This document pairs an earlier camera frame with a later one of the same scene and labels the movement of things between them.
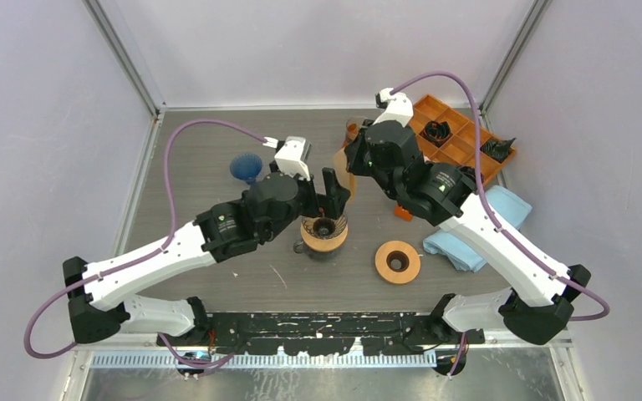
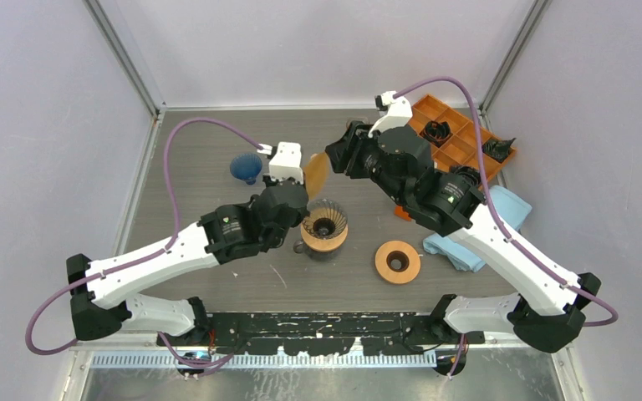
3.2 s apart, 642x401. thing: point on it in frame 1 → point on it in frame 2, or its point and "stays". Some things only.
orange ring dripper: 324,245 stays
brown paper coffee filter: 346,179 → 316,173
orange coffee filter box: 402,214 stays
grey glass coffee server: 299,246 stays
